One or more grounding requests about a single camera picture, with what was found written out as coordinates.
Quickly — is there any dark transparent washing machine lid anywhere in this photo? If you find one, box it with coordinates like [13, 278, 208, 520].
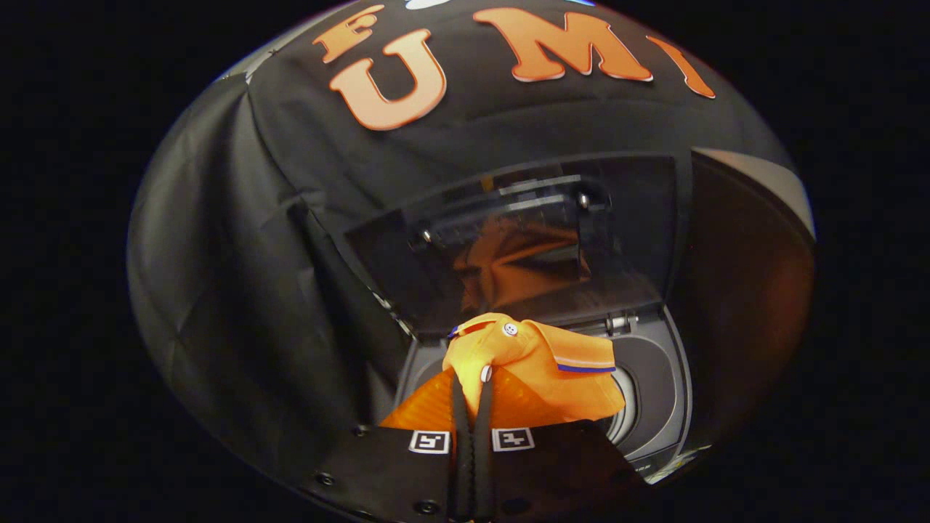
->
[341, 153, 682, 338]

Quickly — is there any yellow polo shirt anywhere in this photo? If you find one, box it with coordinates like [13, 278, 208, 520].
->
[443, 312, 627, 426]

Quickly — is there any plain black side cloth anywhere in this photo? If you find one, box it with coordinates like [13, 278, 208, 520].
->
[127, 73, 408, 495]

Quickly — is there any black backdrop cloth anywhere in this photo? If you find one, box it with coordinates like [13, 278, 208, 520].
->
[243, 0, 796, 320]

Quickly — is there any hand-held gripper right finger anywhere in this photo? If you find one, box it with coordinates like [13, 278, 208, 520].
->
[474, 367, 653, 523]

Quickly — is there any grey washing machine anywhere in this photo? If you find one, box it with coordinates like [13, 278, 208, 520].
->
[392, 305, 716, 486]

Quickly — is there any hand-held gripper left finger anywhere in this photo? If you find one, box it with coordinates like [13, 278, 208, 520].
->
[300, 367, 475, 523]

